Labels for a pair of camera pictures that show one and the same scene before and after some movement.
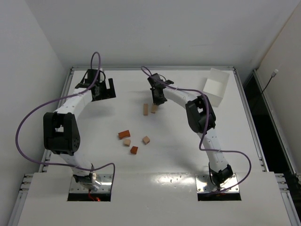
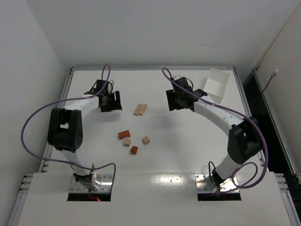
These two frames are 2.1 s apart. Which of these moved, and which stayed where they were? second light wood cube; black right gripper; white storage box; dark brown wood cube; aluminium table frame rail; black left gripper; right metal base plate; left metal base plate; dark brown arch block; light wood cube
Moved: black left gripper; black right gripper
Stayed: dark brown wood cube; aluminium table frame rail; white storage box; light wood cube; right metal base plate; left metal base plate; dark brown arch block; second light wood cube
